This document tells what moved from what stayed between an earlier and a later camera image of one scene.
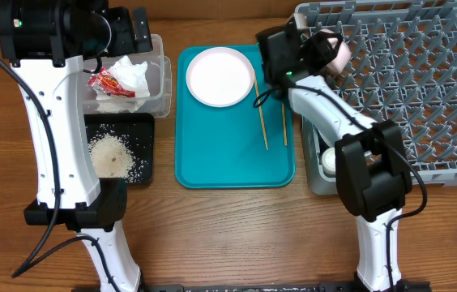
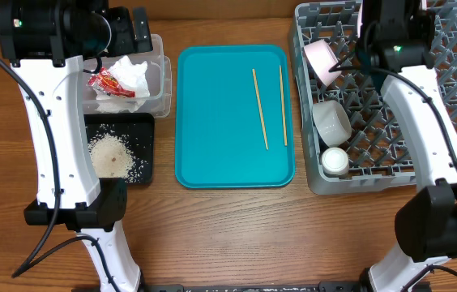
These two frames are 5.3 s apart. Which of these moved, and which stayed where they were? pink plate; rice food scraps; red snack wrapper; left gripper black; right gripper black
Moved: pink plate; right gripper black
Stayed: red snack wrapper; rice food scraps; left gripper black
